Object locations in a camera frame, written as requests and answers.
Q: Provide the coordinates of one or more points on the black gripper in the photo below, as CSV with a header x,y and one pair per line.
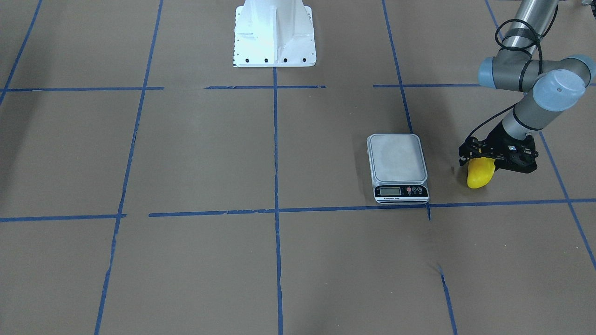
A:
x,y
498,141

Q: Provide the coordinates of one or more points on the yellow mango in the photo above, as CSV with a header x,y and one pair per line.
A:
x,y
480,172

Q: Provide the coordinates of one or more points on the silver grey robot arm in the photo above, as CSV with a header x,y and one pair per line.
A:
x,y
549,88

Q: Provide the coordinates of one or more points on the silver digital kitchen scale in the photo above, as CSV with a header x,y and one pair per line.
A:
x,y
398,169

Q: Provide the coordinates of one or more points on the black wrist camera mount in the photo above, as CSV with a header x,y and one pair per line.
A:
x,y
518,155

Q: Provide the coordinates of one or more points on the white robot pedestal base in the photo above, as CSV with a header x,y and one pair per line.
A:
x,y
274,33

